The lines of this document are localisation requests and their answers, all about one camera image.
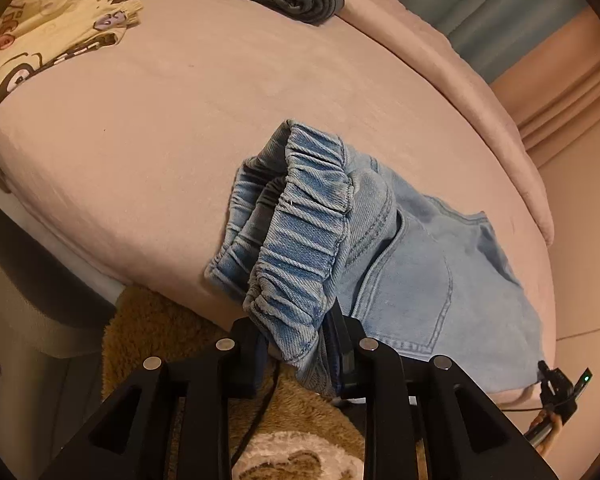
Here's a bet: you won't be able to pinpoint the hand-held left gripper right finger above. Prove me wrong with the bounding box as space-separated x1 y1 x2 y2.
325 301 561 480

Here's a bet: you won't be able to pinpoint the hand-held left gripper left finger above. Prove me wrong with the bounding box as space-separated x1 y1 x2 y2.
37 317 271 480

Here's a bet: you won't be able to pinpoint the light blue denim pants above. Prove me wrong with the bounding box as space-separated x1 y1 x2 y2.
204 119 543 401

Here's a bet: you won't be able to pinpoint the person's right hand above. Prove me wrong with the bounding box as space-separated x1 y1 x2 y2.
527 402 568 456

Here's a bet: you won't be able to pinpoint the brown fuzzy rug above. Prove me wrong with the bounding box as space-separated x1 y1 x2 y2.
100 285 431 480

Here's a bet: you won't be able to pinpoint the bed with pink sheet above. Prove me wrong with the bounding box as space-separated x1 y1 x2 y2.
0 0 561 408

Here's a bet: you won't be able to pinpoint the pink curtain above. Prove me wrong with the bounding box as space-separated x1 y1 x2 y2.
490 7 600 171

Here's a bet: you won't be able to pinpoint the pink duvet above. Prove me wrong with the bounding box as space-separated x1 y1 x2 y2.
300 0 556 246

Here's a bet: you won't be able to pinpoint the blue curtain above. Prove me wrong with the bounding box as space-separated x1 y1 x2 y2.
390 0 596 86

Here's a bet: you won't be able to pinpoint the yellow printed cloth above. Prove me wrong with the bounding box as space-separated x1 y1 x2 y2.
0 0 145 146

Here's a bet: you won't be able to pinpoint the black cable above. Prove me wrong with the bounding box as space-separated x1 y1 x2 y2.
229 360 282 467

